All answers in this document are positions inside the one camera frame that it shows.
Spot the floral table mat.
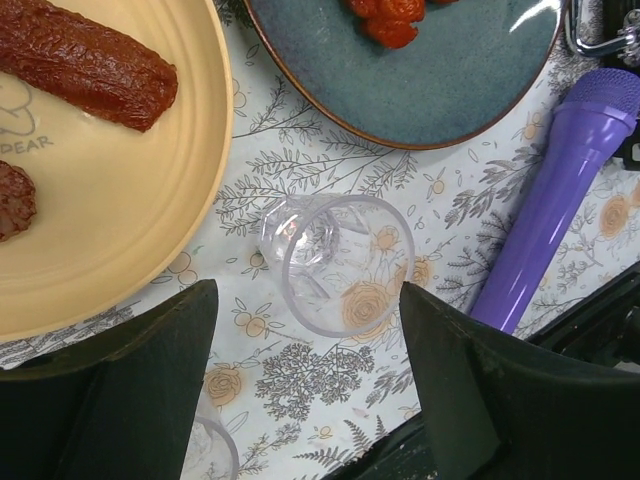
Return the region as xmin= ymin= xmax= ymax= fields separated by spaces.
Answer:
xmin=0 ymin=0 xmax=640 ymax=480

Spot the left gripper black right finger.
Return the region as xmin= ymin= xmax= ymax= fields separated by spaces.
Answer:
xmin=400 ymin=283 xmax=639 ymax=479

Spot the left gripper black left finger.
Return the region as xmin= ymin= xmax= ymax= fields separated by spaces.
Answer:
xmin=1 ymin=280 xmax=219 ymax=479

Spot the brown meat piece right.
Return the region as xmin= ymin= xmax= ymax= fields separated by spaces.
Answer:
xmin=1 ymin=1 xmax=179 ymax=132

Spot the brown meat piece left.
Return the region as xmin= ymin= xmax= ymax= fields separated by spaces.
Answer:
xmin=0 ymin=160 xmax=37 ymax=242

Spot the orange chicken wing left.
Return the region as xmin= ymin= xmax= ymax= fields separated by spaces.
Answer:
xmin=344 ymin=0 xmax=426 ymax=49

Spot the black poker chip case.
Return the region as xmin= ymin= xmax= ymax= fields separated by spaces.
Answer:
xmin=563 ymin=0 xmax=640 ymax=171

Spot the clear cup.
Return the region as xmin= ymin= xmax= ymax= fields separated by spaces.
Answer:
xmin=181 ymin=416 xmax=239 ymax=480
xmin=258 ymin=194 xmax=416 ymax=338

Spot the brown meat piece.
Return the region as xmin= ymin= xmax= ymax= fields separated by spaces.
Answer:
xmin=0 ymin=160 xmax=37 ymax=242
xmin=1 ymin=1 xmax=179 ymax=132

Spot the blue glazed ceramic plate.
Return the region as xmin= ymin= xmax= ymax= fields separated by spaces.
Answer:
xmin=246 ymin=0 xmax=564 ymax=150

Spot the yellow plastic plate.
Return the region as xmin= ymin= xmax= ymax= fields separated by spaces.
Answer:
xmin=1 ymin=0 xmax=233 ymax=341

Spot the purple toy microphone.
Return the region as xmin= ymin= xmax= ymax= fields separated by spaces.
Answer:
xmin=470 ymin=68 xmax=639 ymax=334

